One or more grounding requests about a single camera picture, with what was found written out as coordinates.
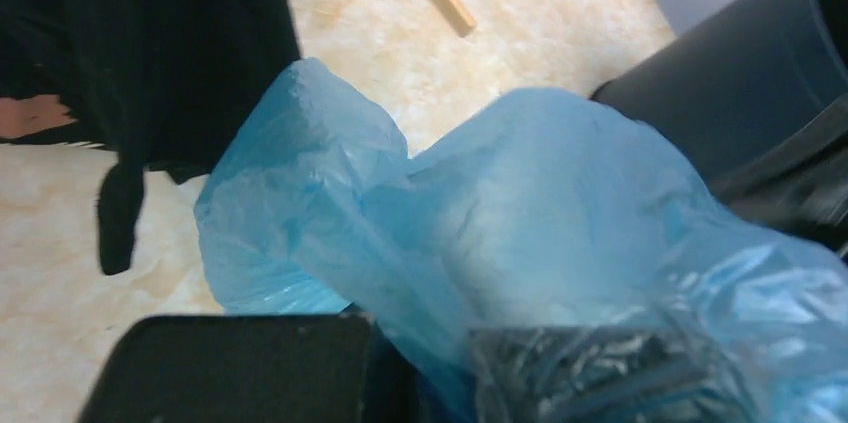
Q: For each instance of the blue plastic trash bag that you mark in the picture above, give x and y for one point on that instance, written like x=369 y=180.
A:
x=543 y=210

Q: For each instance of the black printed t-shirt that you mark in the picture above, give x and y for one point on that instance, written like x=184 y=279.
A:
x=164 y=84

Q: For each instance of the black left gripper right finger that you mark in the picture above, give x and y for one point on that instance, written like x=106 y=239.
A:
x=603 y=374

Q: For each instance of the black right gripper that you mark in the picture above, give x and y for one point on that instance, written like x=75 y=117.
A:
x=800 y=186

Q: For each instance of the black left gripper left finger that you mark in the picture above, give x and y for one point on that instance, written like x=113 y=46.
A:
x=321 y=368

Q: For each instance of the black round trash bin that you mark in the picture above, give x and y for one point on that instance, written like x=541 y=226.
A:
x=739 y=78

